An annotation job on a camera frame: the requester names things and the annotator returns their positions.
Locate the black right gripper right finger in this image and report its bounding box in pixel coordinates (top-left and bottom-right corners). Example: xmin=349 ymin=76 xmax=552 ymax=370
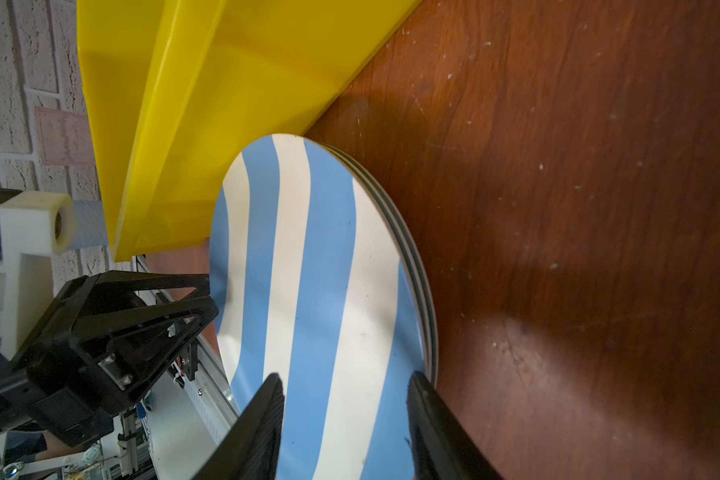
xmin=406 ymin=371 xmax=502 ymax=479

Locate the blue white striped plate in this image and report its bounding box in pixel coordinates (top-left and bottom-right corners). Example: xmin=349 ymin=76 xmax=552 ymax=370
xmin=210 ymin=134 xmax=425 ymax=479

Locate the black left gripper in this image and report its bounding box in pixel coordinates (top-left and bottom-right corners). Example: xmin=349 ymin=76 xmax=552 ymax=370
xmin=0 ymin=270 xmax=218 ymax=447

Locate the yellow plastic bin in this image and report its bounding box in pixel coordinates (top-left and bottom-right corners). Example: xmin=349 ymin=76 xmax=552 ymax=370
xmin=76 ymin=1 xmax=415 ymax=261

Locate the aluminium frame rail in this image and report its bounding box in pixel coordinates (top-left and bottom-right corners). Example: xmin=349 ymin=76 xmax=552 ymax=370
xmin=134 ymin=254 xmax=241 ymax=445

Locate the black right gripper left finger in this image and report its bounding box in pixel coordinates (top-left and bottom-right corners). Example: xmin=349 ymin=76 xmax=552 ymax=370
xmin=194 ymin=373 xmax=285 ymax=479

